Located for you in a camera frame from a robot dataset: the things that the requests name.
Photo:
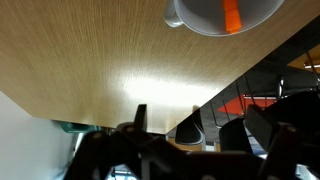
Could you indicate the orange marker pen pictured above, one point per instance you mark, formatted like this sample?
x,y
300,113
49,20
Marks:
x,y
232,16

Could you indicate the white mug with green band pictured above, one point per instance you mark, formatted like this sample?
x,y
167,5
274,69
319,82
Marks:
x,y
203,16

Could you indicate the teal object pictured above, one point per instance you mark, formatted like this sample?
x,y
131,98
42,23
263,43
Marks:
x,y
75,127

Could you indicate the black chair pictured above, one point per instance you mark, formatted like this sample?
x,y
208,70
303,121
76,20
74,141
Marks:
x,y
235,136
189,131

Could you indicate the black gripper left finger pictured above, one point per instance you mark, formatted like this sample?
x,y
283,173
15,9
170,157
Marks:
x,y
110,150

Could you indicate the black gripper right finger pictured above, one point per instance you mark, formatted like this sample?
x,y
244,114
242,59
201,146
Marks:
x,y
283,150

